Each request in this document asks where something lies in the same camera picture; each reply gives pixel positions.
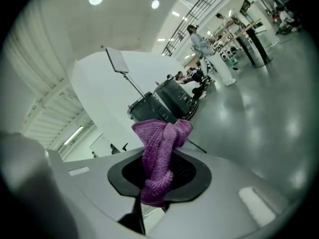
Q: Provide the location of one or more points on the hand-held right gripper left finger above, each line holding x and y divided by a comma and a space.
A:
124, 180

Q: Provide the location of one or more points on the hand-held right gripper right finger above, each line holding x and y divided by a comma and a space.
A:
194, 180

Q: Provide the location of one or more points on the purple cloth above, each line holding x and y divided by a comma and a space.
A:
159, 143

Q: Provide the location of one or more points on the ceiling tube light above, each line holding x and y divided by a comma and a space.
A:
74, 134

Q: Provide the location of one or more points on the white partition panel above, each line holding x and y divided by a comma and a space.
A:
99, 96

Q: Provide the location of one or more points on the black metal railing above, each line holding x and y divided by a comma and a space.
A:
194, 16

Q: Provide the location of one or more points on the black pedestal bar table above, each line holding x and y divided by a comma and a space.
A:
259, 48

